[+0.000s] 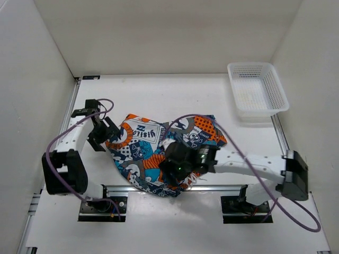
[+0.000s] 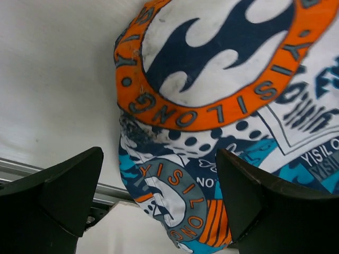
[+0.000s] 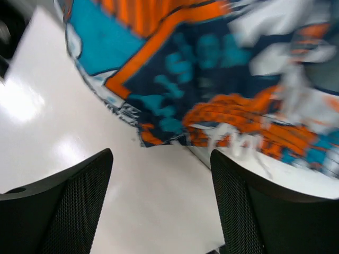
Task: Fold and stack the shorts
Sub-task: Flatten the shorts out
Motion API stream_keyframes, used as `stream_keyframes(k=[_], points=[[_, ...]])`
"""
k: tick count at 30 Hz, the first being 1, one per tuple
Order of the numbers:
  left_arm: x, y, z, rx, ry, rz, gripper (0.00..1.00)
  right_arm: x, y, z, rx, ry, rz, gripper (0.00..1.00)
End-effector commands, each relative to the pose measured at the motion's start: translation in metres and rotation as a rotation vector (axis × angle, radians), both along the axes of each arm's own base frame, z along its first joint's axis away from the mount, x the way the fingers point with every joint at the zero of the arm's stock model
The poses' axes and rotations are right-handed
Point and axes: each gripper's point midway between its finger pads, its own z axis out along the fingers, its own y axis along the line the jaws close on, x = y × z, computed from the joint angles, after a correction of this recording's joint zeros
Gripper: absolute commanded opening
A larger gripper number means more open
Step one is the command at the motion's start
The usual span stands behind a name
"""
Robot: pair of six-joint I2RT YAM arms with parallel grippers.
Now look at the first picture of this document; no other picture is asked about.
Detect small black corner label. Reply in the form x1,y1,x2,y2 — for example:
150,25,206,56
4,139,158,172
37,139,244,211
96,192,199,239
82,75,101,80

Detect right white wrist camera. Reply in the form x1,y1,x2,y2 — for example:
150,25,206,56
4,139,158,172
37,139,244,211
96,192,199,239
159,139,176,151

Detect white perforated plastic basket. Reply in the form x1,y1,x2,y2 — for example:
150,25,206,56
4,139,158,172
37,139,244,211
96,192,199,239
227,62,290,122

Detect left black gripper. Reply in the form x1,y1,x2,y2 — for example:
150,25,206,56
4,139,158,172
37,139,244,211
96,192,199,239
87,116,121,151

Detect colourful patterned shorts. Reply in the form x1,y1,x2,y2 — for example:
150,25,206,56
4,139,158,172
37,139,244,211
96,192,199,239
105,114,227,197

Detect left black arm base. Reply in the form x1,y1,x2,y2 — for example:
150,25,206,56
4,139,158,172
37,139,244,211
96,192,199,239
78,191,128,223

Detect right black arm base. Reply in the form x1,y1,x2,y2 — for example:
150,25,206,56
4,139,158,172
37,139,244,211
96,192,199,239
220,185,273,224

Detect aluminium side rail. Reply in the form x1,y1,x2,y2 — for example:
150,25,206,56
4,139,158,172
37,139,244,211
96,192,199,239
271,115,304,193
28,76,82,217

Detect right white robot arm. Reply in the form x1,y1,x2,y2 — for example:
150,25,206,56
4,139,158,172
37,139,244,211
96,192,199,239
159,139,308,212

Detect aluminium front rail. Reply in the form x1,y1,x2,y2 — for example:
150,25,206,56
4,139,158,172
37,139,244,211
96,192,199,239
105,185,241,194

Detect right aluminium side rail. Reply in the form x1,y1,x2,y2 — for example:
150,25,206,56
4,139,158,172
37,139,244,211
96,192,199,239
271,115,304,193

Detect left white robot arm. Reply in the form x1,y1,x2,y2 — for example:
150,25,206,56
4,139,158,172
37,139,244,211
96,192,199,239
42,98,120,212

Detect left aluminium side rail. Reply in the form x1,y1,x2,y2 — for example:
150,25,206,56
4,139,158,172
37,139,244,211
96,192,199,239
28,76,82,217

